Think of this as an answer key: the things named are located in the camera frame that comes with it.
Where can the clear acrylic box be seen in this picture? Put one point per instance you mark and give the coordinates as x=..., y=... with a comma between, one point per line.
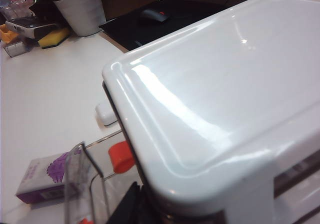
x=17, y=47

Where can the white flower pot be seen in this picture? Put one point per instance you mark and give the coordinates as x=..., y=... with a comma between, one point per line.
x=82, y=14

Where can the silver black device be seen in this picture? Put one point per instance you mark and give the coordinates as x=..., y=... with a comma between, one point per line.
x=32, y=27

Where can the yellow sponge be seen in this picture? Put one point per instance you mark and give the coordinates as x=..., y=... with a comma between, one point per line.
x=53, y=37

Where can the black computer mouse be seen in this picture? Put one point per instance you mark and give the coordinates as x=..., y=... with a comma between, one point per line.
x=153, y=14

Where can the small black white clip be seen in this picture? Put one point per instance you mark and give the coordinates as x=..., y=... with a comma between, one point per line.
x=106, y=114

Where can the purple white napkin pack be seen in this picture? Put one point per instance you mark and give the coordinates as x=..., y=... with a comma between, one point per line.
x=37, y=179

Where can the black desk mat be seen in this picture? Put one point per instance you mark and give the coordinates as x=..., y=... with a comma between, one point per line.
x=125, y=31

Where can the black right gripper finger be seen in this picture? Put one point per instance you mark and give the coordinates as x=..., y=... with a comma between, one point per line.
x=127, y=209

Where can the yellow paper piece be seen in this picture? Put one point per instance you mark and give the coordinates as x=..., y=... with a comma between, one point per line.
x=6, y=35

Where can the white drawer cabinet frame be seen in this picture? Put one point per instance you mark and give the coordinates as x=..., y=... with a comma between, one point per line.
x=212, y=84

